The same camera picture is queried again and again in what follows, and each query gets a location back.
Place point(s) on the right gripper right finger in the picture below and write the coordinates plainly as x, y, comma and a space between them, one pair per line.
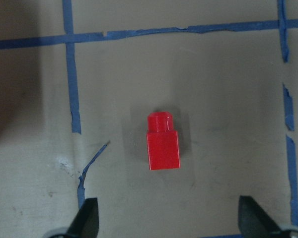
254, 222

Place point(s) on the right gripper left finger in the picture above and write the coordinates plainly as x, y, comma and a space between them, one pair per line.
84, 225

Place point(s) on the red toy block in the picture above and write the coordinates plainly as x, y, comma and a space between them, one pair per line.
162, 142

